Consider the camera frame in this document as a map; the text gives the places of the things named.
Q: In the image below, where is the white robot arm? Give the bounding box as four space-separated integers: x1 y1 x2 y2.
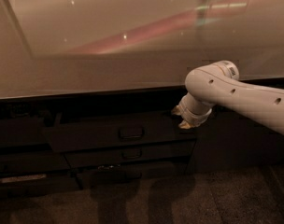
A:
172 61 284 135

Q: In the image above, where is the dark left bottom drawer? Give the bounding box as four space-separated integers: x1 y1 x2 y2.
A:
0 174 79 199

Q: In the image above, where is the dark left top drawer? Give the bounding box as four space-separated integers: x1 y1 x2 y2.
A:
0 117 50 149

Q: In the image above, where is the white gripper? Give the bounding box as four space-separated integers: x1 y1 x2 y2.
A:
171 102 212 130

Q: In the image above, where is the dark right cabinet door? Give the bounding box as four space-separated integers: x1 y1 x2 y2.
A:
187 81 284 175

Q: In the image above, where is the dark left middle drawer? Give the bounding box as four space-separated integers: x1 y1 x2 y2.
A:
0 152 69 174

